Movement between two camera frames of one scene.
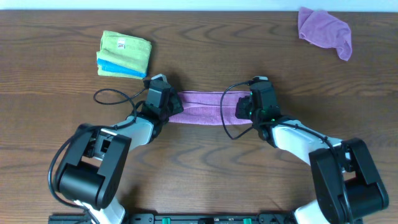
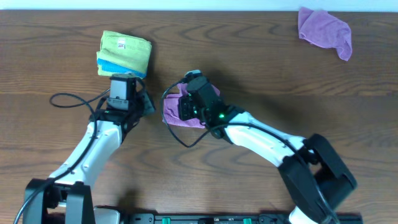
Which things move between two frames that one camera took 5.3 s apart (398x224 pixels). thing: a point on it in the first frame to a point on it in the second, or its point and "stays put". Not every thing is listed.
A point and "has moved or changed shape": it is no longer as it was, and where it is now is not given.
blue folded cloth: [109, 66] stays put
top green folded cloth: [129, 51] stays put
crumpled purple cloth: [319, 27] stays put
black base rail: [182, 218] stays put
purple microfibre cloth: [204, 107] has moved or changed shape
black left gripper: [178, 106] to [149, 105]
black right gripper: [243, 102] to [183, 104]
